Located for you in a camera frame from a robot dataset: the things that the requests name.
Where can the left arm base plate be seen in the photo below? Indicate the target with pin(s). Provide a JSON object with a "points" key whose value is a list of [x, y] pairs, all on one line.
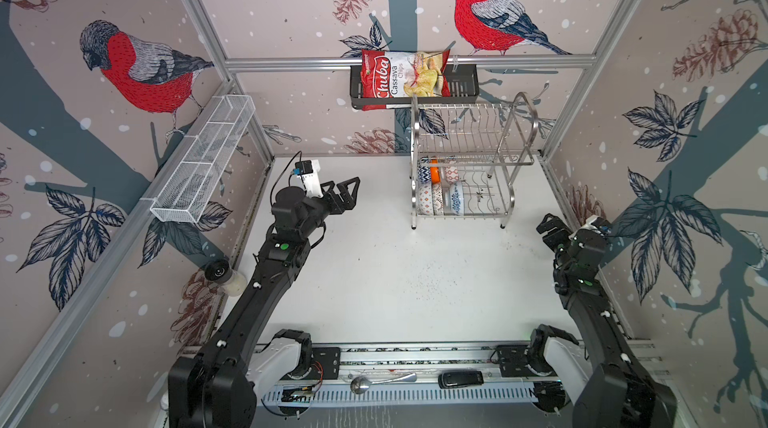
{"points": [[325, 365]]}

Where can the black round knob bottle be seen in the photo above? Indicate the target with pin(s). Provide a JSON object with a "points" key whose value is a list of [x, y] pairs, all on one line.
{"points": [[221, 274]]}

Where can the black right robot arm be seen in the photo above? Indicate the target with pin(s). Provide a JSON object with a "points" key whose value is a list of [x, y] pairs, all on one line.
{"points": [[606, 383]]}

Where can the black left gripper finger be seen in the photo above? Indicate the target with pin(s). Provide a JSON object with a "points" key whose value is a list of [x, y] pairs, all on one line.
{"points": [[349, 188], [346, 202]]}

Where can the blue floral white bowl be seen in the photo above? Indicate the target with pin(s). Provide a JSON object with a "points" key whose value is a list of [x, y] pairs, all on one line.
{"points": [[456, 198]]}

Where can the orange plastic bowl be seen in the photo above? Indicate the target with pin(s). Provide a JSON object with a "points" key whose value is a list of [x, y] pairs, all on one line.
{"points": [[434, 170]]}

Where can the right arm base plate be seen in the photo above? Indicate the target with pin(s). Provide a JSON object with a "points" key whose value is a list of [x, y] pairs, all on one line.
{"points": [[512, 361]]}

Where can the black remote device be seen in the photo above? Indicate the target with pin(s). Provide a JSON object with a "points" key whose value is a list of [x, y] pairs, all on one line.
{"points": [[455, 379]]}

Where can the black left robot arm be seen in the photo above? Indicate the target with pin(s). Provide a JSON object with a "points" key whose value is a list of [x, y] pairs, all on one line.
{"points": [[223, 383]]}

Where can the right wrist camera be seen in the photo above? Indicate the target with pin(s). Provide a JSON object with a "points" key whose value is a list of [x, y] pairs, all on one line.
{"points": [[598, 224]]}

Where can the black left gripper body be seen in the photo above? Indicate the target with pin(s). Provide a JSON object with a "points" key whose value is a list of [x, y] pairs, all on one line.
{"points": [[333, 208]]}

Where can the red cassava chips bag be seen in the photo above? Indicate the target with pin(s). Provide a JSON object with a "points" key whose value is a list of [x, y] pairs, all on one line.
{"points": [[396, 74]]}

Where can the white wire mesh basket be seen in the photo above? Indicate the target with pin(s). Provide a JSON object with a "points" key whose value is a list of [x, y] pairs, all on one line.
{"points": [[193, 181]]}

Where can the black wire shelf basket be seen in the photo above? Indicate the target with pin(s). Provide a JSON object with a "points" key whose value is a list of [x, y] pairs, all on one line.
{"points": [[462, 82]]}

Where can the metal spoon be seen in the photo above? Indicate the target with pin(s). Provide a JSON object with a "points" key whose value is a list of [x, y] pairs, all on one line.
{"points": [[361, 384]]}

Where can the brown white patterned bowl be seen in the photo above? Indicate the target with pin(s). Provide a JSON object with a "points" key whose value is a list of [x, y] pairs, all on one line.
{"points": [[438, 199]]}

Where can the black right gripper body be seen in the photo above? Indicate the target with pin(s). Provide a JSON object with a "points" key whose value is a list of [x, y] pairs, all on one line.
{"points": [[559, 252]]}

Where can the stainless steel dish rack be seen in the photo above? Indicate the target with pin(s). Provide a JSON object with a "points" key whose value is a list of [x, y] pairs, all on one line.
{"points": [[489, 142]]}

